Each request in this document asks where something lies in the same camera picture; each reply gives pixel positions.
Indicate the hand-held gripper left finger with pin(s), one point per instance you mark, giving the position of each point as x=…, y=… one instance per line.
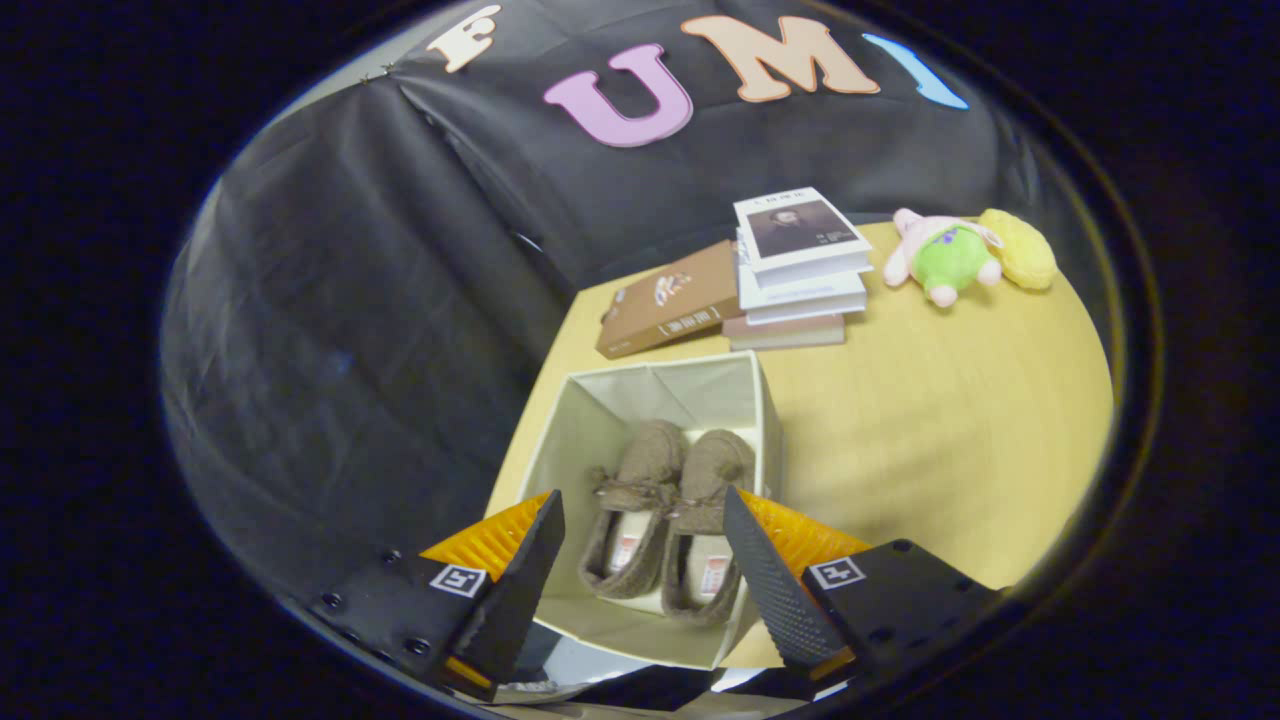
x=520, y=590

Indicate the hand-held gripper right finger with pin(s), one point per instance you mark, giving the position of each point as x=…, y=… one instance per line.
x=770, y=590

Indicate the brown fuzzy shoe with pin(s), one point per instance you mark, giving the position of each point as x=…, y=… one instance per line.
x=650, y=455
x=720, y=465

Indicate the grey fabric storage box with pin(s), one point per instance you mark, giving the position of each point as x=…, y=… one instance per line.
x=640, y=395

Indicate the pale pink book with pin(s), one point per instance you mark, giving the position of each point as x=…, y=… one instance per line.
x=785, y=333

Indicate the thick white book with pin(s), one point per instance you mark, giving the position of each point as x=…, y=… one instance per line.
x=800, y=298

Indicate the brown book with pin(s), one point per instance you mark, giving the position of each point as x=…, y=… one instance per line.
x=670, y=300

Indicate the black backdrop cloth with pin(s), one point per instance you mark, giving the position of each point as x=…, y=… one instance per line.
x=350, y=300

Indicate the green and pink plush toy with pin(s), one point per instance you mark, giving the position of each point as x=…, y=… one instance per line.
x=945, y=260

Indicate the yellow plush toy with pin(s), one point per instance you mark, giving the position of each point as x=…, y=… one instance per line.
x=1025, y=250

